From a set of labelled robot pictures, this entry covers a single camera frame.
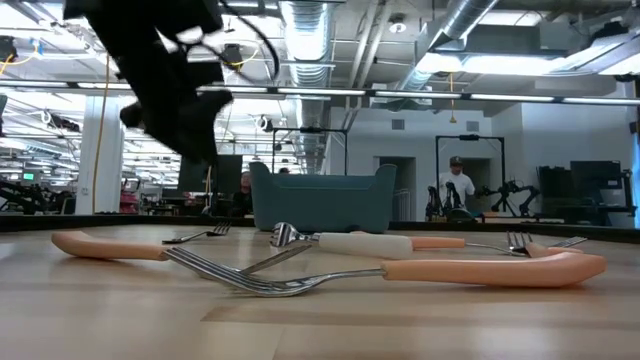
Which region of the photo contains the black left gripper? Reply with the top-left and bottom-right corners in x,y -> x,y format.
115,33 -> 235,166

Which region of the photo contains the orange-handled silver fork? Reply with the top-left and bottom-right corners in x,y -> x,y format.
49,228 -> 306,297
523,234 -> 590,259
219,249 -> 609,297
412,230 -> 535,257

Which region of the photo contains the dark teal deep bin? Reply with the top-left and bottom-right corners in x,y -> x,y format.
248,162 -> 399,235

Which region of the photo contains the black monitor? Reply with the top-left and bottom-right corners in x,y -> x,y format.
177,153 -> 244,195

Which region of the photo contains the person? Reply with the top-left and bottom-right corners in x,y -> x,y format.
230,171 -> 255,217
436,155 -> 477,222

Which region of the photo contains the white building pillar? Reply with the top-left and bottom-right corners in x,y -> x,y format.
74,94 -> 125,216

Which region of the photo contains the red equipment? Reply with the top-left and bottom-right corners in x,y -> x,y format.
118,175 -> 141,215

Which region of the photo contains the long ceiling light strip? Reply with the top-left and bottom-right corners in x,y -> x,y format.
0,79 -> 640,107

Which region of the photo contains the black equipment rack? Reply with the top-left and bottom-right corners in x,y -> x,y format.
536,158 -> 632,225

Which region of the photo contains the blue light strip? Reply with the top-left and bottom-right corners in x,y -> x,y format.
630,130 -> 640,230

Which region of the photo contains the yellow hanging cable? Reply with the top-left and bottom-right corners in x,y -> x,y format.
91,52 -> 111,215

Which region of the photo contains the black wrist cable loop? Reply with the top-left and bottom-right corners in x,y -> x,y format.
199,0 -> 281,86

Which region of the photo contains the black aluminium table frame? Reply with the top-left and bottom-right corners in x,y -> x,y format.
0,213 -> 640,245

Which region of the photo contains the silver ribbed ventilation duct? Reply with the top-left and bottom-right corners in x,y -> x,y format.
278,0 -> 334,174

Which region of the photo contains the white-handled silver fork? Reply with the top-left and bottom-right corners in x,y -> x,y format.
269,221 -> 415,261

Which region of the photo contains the yellow pendant cord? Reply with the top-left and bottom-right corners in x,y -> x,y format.
448,71 -> 459,125

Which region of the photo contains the black rig frame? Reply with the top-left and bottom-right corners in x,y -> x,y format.
433,132 -> 507,221

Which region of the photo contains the silver smooth ventilation duct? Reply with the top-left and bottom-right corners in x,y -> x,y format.
397,0 -> 501,94

